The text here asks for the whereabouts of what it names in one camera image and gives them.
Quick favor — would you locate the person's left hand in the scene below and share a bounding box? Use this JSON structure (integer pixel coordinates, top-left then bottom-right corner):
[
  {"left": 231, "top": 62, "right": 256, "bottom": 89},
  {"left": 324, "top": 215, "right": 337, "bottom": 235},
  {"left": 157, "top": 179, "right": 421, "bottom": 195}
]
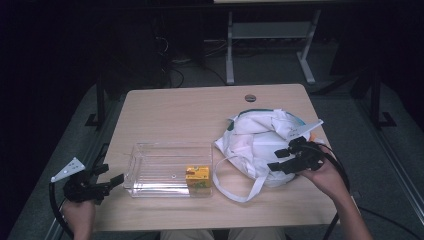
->
[{"left": 61, "top": 199, "right": 98, "bottom": 234}]

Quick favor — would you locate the aluminium frame rail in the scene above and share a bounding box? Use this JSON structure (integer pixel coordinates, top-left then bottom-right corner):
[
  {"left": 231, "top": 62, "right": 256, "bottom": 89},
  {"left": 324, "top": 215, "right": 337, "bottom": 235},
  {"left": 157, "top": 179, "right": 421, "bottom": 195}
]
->
[
  {"left": 43, "top": 99, "right": 125, "bottom": 240},
  {"left": 353, "top": 98, "right": 424, "bottom": 218}
]

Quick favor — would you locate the left hand-held gripper black cable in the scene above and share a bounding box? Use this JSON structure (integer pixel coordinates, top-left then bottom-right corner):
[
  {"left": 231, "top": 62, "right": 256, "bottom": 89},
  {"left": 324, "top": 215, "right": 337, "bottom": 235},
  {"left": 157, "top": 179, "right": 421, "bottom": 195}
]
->
[{"left": 48, "top": 181, "right": 75, "bottom": 238}]

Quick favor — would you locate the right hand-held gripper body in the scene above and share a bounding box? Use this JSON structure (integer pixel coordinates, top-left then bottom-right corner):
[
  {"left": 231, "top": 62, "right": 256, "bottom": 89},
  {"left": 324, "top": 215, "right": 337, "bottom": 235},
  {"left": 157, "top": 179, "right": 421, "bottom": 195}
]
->
[{"left": 282, "top": 119, "right": 326, "bottom": 175}]

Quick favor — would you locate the white metal desk frame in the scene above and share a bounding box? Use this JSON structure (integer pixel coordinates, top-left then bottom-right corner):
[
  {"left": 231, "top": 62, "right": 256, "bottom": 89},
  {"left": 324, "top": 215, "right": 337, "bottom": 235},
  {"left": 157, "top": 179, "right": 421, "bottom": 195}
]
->
[{"left": 213, "top": 0, "right": 323, "bottom": 86}]

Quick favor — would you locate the white cloth tote bag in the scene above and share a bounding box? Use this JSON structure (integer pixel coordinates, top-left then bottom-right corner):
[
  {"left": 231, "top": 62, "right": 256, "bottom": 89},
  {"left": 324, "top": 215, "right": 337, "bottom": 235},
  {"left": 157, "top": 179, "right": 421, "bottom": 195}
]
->
[{"left": 212, "top": 108, "right": 326, "bottom": 204}]

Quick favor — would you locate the person's right hand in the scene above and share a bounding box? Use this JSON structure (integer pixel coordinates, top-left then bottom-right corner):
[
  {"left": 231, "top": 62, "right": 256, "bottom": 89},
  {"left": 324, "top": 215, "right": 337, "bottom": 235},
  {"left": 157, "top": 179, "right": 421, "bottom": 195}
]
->
[{"left": 297, "top": 145, "right": 352, "bottom": 202}]

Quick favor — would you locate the right hand-held gripper black cable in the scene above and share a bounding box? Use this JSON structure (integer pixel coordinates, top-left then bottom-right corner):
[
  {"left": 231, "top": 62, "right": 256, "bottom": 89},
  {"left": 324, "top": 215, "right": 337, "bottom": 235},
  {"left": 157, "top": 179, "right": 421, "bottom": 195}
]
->
[{"left": 308, "top": 141, "right": 422, "bottom": 240}]

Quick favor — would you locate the clear plastic tray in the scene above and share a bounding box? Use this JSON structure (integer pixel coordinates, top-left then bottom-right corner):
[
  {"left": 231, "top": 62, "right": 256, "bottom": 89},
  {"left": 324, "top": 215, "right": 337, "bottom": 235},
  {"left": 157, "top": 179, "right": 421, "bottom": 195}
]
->
[{"left": 123, "top": 142, "right": 214, "bottom": 199}]

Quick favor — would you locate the yellow juice carton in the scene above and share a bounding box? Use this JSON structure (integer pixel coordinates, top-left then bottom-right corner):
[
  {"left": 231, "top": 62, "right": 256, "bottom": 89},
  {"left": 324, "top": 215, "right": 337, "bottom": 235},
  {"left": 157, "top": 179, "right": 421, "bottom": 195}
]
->
[{"left": 184, "top": 165, "right": 213, "bottom": 192}]

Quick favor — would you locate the black metal stand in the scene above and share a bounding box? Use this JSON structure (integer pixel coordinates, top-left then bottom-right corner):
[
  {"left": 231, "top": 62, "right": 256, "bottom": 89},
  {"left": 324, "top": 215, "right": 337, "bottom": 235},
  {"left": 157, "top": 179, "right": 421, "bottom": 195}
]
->
[
  {"left": 369, "top": 70, "right": 398, "bottom": 130},
  {"left": 84, "top": 74, "right": 108, "bottom": 130}
]

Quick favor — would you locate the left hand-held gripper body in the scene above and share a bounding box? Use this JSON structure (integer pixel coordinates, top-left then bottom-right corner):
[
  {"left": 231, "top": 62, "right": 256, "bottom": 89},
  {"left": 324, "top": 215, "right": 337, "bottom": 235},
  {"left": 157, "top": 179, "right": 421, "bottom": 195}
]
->
[{"left": 50, "top": 157, "right": 112, "bottom": 204}]

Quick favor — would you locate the hand-held gripper black cable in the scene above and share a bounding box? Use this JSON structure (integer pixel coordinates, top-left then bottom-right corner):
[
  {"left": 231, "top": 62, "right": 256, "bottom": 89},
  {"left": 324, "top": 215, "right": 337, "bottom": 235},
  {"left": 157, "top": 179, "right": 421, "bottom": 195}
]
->
[
  {"left": 308, "top": 141, "right": 422, "bottom": 240},
  {"left": 48, "top": 181, "right": 75, "bottom": 238}
]

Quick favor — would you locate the black cable bundle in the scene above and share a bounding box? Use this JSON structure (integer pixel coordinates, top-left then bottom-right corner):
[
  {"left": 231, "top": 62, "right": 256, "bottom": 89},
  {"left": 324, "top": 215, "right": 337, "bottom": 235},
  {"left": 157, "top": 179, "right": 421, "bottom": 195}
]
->
[{"left": 155, "top": 34, "right": 228, "bottom": 88}]

